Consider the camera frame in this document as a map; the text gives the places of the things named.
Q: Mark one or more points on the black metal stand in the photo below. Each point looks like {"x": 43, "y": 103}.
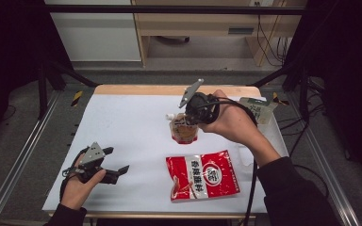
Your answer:
{"x": 42, "y": 91}
{"x": 304, "y": 94}

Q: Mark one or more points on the red and white seasoning packet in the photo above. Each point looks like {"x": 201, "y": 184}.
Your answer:
{"x": 201, "y": 175}

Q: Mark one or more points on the small spouted sauce pouch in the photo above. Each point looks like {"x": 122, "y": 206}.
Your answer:
{"x": 184, "y": 133}

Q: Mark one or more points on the translucent plastic container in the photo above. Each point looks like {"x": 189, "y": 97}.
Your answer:
{"x": 247, "y": 158}

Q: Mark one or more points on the yellow and black tape strip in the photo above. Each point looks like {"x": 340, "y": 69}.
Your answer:
{"x": 278, "y": 99}
{"x": 77, "y": 98}

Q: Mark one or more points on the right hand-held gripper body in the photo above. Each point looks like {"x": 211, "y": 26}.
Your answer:
{"x": 201, "y": 106}

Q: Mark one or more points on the white paper sheet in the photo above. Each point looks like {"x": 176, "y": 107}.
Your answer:
{"x": 132, "y": 125}

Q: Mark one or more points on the aluminium rail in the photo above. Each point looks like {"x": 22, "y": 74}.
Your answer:
{"x": 326, "y": 163}
{"x": 22, "y": 150}

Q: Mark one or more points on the person's right hand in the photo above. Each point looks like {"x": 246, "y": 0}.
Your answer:
{"x": 235, "y": 122}

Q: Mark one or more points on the white cabinet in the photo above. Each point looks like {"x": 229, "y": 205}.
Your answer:
{"x": 97, "y": 34}

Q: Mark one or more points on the light wooden desk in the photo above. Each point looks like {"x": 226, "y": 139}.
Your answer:
{"x": 198, "y": 20}

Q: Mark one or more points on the black horizontal frame bar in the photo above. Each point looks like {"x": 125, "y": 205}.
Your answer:
{"x": 169, "y": 9}

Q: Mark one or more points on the person's left hand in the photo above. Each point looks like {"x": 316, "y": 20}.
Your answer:
{"x": 75, "y": 193}

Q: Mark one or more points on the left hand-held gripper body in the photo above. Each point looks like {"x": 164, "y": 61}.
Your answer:
{"x": 91, "y": 155}

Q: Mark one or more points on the black curtain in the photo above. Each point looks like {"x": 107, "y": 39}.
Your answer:
{"x": 348, "y": 62}
{"x": 6, "y": 47}

